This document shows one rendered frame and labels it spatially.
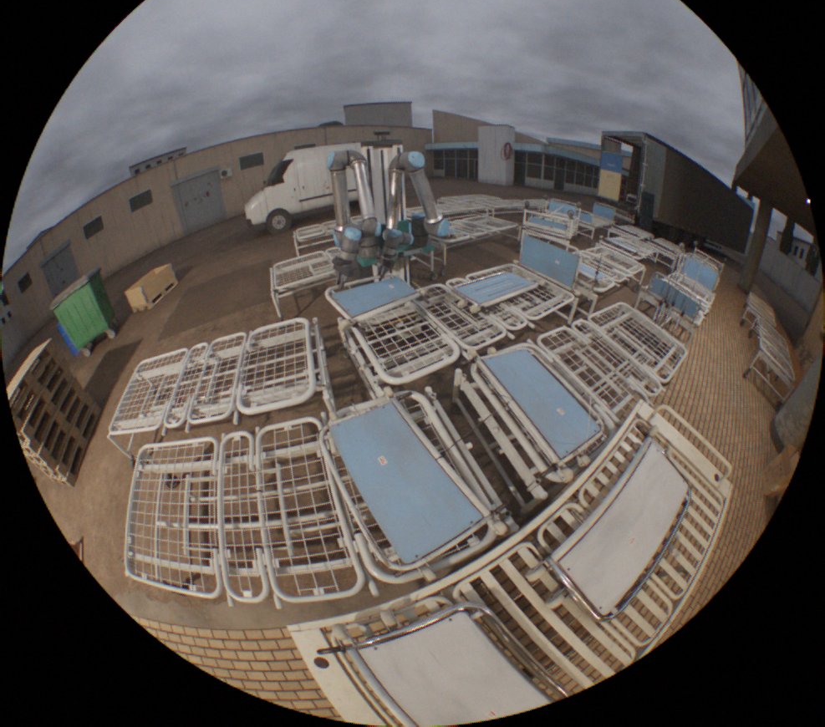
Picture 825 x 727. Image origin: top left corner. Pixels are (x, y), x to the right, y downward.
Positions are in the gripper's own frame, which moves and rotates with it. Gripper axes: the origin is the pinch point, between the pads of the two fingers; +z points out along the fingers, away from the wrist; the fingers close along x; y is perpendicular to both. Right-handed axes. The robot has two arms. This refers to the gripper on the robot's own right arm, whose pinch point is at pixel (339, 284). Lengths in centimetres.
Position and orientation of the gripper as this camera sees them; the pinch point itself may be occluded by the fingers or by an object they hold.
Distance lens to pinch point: 153.4
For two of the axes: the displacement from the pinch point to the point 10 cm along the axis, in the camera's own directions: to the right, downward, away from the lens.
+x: -8.0, -5.0, 3.2
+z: -3.3, 8.3, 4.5
